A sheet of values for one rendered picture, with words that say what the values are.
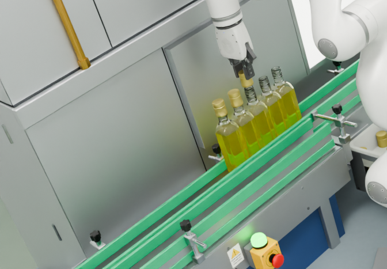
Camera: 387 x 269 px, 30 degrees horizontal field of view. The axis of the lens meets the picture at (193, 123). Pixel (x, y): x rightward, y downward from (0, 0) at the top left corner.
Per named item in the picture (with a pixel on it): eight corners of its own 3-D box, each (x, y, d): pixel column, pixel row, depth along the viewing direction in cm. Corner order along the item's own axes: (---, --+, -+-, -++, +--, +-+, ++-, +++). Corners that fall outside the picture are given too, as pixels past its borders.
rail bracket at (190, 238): (202, 255, 192) (186, 216, 186) (220, 265, 187) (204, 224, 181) (191, 264, 190) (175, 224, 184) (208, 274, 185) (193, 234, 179)
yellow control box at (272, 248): (267, 253, 205) (260, 232, 201) (285, 261, 199) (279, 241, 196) (250, 267, 202) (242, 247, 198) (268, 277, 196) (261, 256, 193)
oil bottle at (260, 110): (271, 154, 224) (253, 95, 215) (284, 158, 220) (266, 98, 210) (258, 163, 222) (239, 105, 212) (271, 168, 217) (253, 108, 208)
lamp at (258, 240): (260, 236, 200) (257, 228, 199) (271, 242, 197) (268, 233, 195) (249, 246, 198) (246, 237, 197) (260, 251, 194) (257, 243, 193)
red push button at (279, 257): (274, 247, 196) (283, 252, 194) (277, 258, 198) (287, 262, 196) (264, 256, 195) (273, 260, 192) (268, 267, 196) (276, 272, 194)
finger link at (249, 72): (239, 59, 203) (245, 80, 206) (246, 61, 200) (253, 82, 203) (247, 54, 204) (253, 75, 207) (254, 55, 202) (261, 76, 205)
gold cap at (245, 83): (247, 80, 211) (243, 67, 209) (255, 82, 208) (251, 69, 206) (239, 86, 209) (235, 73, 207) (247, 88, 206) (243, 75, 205)
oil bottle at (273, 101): (284, 144, 227) (267, 86, 217) (297, 148, 222) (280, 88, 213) (272, 154, 224) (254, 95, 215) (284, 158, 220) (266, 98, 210)
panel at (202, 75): (380, 17, 262) (361, -73, 247) (387, 18, 260) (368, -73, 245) (198, 146, 222) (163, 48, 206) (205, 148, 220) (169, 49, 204)
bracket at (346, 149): (331, 150, 228) (326, 132, 225) (354, 158, 220) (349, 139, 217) (323, 156, 226) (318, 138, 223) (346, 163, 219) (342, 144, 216)
